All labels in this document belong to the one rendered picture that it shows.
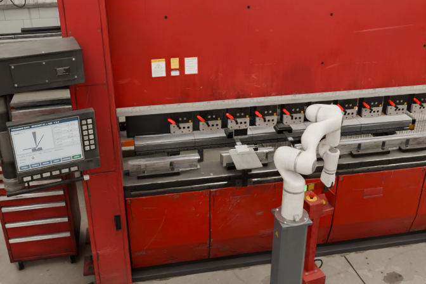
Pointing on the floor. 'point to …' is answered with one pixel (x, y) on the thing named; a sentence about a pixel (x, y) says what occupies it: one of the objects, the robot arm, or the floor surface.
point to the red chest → (41, 221)
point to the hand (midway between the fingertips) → (326, 188)
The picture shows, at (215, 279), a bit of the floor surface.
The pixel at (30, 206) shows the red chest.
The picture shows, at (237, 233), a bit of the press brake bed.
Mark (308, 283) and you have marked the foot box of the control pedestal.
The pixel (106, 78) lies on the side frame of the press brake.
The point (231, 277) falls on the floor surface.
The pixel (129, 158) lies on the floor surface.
